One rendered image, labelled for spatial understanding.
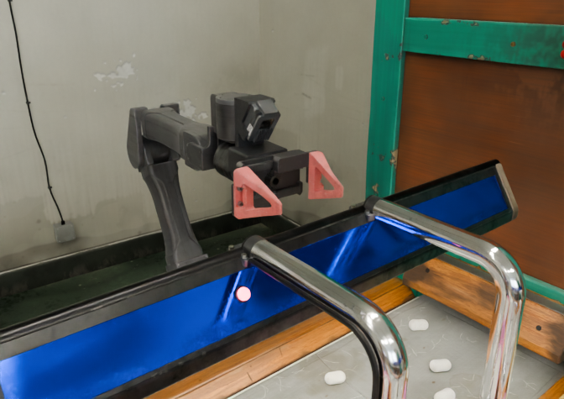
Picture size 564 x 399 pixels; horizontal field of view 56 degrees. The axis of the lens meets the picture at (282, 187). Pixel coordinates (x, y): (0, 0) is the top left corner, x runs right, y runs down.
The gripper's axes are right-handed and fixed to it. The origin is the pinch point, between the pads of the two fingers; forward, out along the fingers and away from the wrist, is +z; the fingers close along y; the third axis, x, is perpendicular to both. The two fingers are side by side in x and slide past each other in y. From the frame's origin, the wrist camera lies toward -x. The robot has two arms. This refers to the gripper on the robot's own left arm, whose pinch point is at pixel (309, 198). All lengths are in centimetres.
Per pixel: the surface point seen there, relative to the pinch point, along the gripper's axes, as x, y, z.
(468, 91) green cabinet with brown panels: -8.2, 38.5, -6.1
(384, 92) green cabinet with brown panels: -5.5, 36.3, -22.9
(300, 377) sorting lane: 33.3, 3.5, -5.2
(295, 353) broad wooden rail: 32.4, 5.6, -9.5
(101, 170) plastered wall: 60, 31, -196
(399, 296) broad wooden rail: 32.2, 32.3, -11.2
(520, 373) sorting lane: 33.1, 32.8, 14.6
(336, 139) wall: 43, 121, -131
